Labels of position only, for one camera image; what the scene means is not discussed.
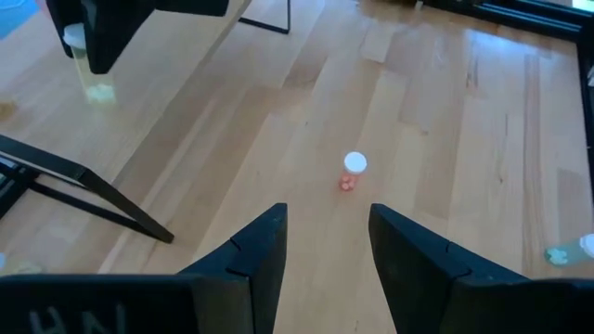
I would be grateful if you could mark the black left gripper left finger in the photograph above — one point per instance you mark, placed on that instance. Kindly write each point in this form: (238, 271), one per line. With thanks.
(139, 306)

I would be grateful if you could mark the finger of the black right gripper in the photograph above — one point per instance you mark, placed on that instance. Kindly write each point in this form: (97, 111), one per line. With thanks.
(62, 14)
(116, 28)

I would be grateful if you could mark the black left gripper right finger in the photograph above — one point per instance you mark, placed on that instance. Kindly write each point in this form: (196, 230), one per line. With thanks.
(464, 306)

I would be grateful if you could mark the small teal pill bottle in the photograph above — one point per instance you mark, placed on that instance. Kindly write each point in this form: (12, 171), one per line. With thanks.
(561, 255)

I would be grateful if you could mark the black aluminium table frame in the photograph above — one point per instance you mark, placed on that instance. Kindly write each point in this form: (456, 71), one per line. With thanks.
(533, 25)

